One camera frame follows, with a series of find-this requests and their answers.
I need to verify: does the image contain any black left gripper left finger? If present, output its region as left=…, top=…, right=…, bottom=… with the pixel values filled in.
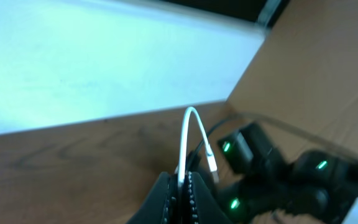
left=127, top=172, right=173, bottom=224

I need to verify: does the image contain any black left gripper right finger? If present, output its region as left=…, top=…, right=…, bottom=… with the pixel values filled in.
left=185, top=172, right=232, bottom=224

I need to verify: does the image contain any white usb cable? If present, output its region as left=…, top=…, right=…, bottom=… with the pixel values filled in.
left=175, top=106, right=220, bottom=189

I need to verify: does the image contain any black usb cable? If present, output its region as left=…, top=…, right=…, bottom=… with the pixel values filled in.
left=185, top=116, right=239, bottom=175

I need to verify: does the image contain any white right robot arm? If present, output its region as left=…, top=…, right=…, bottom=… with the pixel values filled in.
left=218, top=123, right=358, bottom=223

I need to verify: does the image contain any cardboard side panel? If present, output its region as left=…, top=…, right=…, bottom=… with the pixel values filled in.
left=228, top=0, right=358, bottom=157

